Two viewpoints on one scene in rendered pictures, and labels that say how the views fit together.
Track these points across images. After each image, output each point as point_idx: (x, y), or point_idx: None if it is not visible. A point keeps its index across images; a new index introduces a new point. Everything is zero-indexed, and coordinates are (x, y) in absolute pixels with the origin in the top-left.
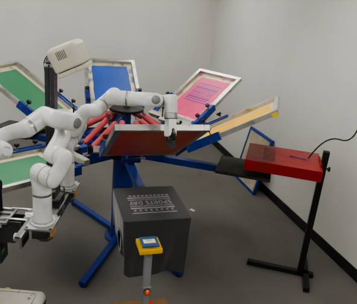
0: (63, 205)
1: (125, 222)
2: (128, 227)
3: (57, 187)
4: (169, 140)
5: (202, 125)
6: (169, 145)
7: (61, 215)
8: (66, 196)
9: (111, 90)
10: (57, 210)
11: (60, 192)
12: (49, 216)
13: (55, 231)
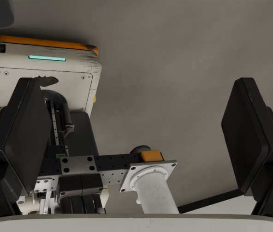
0: (74, 169)
1: (13, 22)
2: (12, 5)
3: (81, 211)
4: (16, 164)
5: None
6: (38, 103)
7: (85, 157)
8: (41, 178)
9: None
10: (105, 172)
11: (65, 196)
12: (164, 182)
13: (147, 152)
